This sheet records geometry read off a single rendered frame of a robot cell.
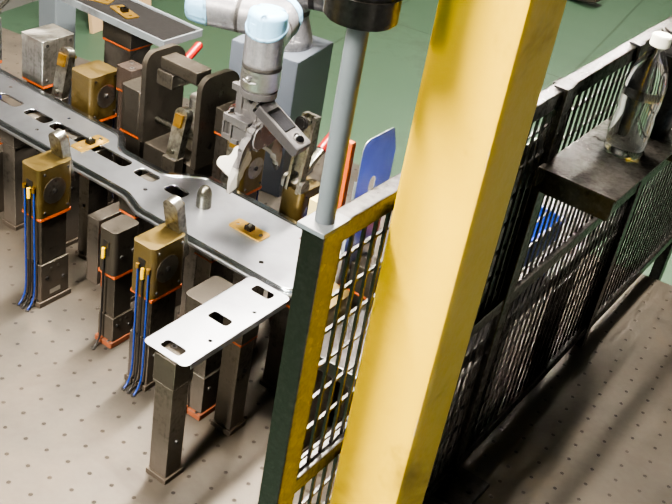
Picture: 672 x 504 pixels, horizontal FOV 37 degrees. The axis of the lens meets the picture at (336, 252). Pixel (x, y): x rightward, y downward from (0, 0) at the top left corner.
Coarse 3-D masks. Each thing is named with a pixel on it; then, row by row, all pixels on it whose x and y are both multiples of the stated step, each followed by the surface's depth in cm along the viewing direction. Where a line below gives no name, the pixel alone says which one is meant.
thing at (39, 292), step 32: (32, 160) 209; (64, 160) 211; (32, 192) 208; (64, 192) 214; (32, 224) 215; (64, 224) 219; (32, 256) 220; (64, 256) 223; (32, 288) 224; (64, 288) 228
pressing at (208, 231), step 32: (32, 96) 242; (0, 128) 229; (32, 128) 229; (96, 128) 234; (96, 160) 222; (128, 160) 224; (128, 192) 213; (160, 192) 215; (192, 192) 217; (224, 192) 219; (192, 224) 206; (224, 224) 208; (256, 224) 210; (288, 224) 212; (224, 256) 199; (256, 256) 200; (288, 256) 202; (288, 288) 193
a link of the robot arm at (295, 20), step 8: (248, 0) 192; (256, 0) 193; (264, 0) 193; (272, 0) 193; (280, 0) 194; (288, 0) 194; (240, 8) 192; (248, 8) 192; (288, 8) 192; (296, 8) 194; (240, 16) 192; (296, 16) 193; (240, 24) 193; (296, 24) 193; (240, 32) 195; (296, 32) 196
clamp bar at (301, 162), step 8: (304, 112) 208; (296, 120) 206; (304, 120) 205; (312, 120) 208; (320, 120) 208; (304, 128) 206; (312, 128) 208; (312, 136) 208; (312, 144) 210; (304, 152) 211; (312, 152) 211; (296, 160) 213; (304, 160) 211; (296, 168) 213; (304, 168) 211; (288, 176) 214; (304, 176) 213; (288, 184) 215; (296, 192) 214
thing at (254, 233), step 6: (234, 222) 209; (240, 222) 209; (246, 222) 210; (234, 228) 207; (240, 228) 207; (246, 228) 207; (252, 228) 207; (258, 228) 208; (246, 234) 206; (252, 234) 206; (258, 234) 206; (264, 234) 207; (258, 240) 205
